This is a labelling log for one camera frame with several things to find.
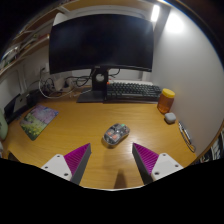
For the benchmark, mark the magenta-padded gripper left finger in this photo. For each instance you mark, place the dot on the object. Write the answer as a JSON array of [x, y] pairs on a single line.
[[60, 166]]

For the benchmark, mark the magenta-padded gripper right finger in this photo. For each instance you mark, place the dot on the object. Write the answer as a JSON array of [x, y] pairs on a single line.
[[163, 165]]

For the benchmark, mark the transparent computer mouse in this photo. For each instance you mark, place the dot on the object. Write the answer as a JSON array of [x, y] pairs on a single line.
[[116, 134]]

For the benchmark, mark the floral print mouse pad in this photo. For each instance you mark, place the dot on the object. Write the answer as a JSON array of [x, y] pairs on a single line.
[[37, 120]]

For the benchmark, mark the small grey earbuds case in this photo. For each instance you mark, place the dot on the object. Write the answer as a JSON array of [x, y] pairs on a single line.
[[170, 118]]

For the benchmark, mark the orange jar with yellow lid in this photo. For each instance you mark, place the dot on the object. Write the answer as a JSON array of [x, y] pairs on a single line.
[[165, 102]]

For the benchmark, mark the pale green object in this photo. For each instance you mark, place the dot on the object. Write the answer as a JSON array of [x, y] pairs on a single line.
[[2, 126]]

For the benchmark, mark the silver computer in black stand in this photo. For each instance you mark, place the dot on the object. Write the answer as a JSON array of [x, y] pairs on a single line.
[[20, 103]]

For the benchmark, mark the dark mechanical keyboard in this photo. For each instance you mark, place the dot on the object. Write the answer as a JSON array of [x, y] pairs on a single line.
[[133, 90]]

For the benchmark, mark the white power strip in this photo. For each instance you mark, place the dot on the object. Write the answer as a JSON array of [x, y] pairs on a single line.
[[61, 85]]

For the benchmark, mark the black computer monitor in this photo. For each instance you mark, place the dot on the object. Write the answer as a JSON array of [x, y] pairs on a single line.
[[100, 41]]

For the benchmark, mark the white wall outlet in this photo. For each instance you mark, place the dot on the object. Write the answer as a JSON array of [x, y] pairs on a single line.
[[43, 70]]

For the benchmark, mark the wooden wall shelf unit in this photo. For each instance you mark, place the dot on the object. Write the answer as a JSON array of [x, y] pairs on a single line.
[[23, 46]]

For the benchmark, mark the bright wall lamp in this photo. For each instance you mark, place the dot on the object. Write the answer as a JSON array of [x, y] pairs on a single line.
[[155, 13]]

